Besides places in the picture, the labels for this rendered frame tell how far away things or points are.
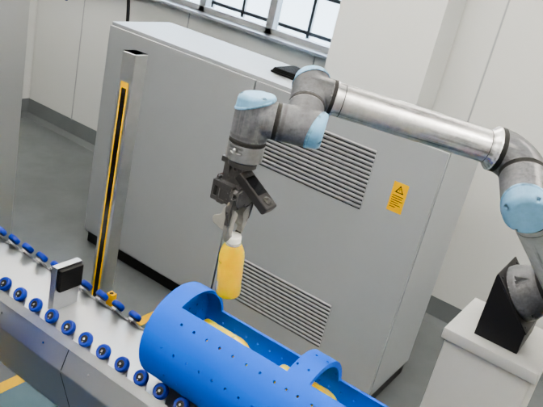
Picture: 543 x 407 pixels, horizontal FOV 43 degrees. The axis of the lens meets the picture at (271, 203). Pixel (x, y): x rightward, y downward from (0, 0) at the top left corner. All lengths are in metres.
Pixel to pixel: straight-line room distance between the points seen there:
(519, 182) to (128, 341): 1.23
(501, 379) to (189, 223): 2.18
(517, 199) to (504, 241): 2.77
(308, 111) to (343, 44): 2.79
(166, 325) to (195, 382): 0.16
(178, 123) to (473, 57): 1.80
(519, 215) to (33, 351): 1.46
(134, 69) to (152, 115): 1.74
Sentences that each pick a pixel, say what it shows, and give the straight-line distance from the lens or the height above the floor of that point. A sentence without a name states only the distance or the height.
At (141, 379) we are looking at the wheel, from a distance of 2.00.
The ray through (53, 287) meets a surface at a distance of 2.26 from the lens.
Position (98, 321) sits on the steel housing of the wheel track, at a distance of 2.27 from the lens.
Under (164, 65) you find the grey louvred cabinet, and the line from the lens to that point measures 3.95.
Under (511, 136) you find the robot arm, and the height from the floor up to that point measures 1.83.
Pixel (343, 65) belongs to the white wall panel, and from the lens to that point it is 4.40.
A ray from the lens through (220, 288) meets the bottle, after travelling 1.81.
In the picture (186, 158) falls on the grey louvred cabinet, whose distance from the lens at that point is 3.92.
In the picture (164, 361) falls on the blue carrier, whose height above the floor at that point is 1.10.
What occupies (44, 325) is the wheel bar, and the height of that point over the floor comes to 0.92.
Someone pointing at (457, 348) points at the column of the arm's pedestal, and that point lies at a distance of 2.40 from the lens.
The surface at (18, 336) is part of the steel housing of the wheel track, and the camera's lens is 2.32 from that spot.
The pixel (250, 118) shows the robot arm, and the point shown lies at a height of 1.77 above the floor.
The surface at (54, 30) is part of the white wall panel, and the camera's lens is 6.62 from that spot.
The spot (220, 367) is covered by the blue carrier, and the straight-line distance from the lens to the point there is 1.76.
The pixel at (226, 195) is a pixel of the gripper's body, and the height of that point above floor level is 1.56.
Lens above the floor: 2.20
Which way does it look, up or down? 22 degrees down
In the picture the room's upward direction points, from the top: 13 degrees clockwise
